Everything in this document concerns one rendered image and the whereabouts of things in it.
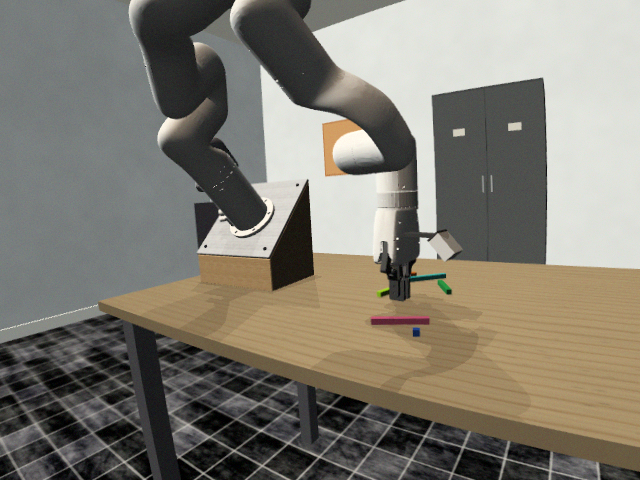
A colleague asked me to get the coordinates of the turquoise rod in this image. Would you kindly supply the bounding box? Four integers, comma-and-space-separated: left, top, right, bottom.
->
410, 273, 446, 282

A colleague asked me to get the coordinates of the pink rod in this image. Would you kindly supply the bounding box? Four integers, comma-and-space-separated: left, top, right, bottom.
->
371, 316, 430, 325

